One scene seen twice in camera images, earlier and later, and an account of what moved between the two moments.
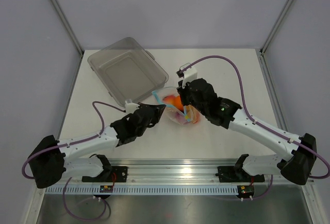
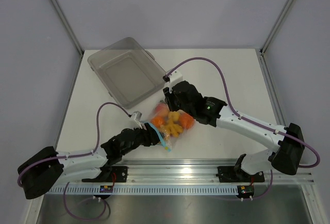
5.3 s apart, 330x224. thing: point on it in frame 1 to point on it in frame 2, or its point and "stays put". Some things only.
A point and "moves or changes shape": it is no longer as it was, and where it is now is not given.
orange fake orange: x=177 y=102 moves or changes shape
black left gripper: x=159 y=110 to x=150 y=136
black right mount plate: x=237 y=174 stays put
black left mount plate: x=111 y=174 stays put
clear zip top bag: x=175 y=109 moves or changes shape
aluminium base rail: x=175 y=172 stays put
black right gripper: x=183 y=92 to x=169 y=99
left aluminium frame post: x=59 y=10 stays put
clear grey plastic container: x=127 y=70 stays put
